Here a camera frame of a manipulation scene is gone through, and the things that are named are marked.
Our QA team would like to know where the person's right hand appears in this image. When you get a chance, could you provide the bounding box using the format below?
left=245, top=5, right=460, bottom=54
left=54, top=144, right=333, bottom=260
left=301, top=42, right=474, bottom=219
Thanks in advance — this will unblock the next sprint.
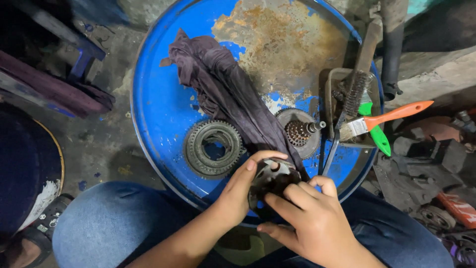
left=257, top=176, right=360, bottom=263

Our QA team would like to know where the person's left hand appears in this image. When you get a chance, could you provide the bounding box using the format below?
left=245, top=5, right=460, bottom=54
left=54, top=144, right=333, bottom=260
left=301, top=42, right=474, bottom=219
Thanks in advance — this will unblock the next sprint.
left=215, top=150, right=289, bottom=228

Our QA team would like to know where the dark round metal hub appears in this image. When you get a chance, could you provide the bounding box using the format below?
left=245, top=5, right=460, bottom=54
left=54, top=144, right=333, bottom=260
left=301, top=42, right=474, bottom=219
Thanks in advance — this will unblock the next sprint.
left=248, top=158, right=302, bottom=221

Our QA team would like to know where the person's right jeans leg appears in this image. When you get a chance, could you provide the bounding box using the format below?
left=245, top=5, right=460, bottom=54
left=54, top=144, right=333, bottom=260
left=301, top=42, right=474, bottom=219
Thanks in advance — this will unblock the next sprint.
left=257, top=186, right=455, bottom=268

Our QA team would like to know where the person's jeans leg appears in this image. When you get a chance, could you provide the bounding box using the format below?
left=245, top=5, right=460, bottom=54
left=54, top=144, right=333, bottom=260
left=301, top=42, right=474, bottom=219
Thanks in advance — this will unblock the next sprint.
left=52, top=181, right=224, bottom=268
left=257, top=186, right=455, bottom=268

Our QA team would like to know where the thin metal wrench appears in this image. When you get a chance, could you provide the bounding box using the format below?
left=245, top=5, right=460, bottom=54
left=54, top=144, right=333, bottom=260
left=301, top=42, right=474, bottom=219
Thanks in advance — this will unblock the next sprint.
left=322, top=112, right=346, bottom=177

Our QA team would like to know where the gear shaft with sprocket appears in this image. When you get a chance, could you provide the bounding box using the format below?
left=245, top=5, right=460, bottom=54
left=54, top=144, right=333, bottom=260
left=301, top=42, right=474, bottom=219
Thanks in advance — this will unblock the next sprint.
left=275, top=108, right=327, bottom=160

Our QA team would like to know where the dark purple cloth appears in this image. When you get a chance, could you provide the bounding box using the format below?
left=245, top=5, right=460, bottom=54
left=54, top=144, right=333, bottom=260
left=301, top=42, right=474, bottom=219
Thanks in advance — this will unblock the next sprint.
left=160, top=29, right=310, bottom=183

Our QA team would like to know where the heap of metal scrap parts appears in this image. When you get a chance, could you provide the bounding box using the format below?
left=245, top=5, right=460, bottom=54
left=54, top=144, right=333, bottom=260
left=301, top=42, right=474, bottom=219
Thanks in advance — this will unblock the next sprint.
left=372, top=108, right=476, bottom=268

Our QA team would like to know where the rusty blue metal drum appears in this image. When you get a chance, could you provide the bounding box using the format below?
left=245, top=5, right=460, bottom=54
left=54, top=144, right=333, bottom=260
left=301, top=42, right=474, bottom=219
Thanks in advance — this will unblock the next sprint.
left=130, top=0, right=385, bottom=228

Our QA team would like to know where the person's left jeans leg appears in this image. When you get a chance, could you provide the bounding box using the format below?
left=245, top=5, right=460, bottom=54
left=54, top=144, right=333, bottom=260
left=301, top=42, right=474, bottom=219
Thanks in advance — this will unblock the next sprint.
left=52, top=181, right=224, bottom=268

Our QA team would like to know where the rectangular metal tray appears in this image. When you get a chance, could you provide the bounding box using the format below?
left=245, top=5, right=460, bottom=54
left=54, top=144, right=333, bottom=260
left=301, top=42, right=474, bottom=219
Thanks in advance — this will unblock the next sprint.
left=320, top=68, right=382, bottom=148

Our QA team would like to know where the orange carton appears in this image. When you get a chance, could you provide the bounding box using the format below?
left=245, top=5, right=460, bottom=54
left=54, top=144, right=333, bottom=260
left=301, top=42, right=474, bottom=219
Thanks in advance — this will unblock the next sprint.
left=437, top=192, right=476, bottom=229

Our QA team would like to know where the black pipe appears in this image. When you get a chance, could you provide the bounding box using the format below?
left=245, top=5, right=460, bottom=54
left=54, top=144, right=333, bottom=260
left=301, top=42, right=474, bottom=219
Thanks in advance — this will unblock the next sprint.
left=379, top=0, right=410, bottom=102

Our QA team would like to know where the black sandal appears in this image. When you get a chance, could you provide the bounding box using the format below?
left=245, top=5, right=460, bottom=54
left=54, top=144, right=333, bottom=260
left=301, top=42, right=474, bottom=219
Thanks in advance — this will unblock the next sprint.
left=0, top=194, right=75, bottom=268

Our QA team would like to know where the dark drum with white label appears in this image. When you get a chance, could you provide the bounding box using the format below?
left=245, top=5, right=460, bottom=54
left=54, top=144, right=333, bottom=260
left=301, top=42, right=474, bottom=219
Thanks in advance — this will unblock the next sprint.
left=0, top=102, right=65, bottom=239

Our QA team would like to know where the blue wooden bench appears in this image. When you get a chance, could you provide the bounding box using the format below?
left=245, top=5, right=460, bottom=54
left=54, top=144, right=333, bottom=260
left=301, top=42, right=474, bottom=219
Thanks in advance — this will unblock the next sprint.
left=0, top=0, right=117, bottom=118

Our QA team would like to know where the large toothed gear ring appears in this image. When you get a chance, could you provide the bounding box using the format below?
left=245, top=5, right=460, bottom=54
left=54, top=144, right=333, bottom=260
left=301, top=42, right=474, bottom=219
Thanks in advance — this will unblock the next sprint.
left=183, top=120, right=247, bottom=180

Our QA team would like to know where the green handled tool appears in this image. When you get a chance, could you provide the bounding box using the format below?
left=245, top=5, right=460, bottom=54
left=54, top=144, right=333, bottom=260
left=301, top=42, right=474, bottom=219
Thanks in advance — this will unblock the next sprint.
left=358, top=102, right=392, bottom=157

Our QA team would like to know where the orange handled paint brush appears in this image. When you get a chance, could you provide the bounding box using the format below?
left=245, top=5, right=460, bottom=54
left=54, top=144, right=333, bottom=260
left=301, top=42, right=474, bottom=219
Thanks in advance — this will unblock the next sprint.
left=339, top=100, right=434, bottom=142

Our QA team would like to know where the wooden handled wire brush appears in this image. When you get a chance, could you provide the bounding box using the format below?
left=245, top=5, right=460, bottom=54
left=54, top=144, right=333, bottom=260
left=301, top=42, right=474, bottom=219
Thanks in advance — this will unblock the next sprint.
left=336, top=18, right=384, bottom=129

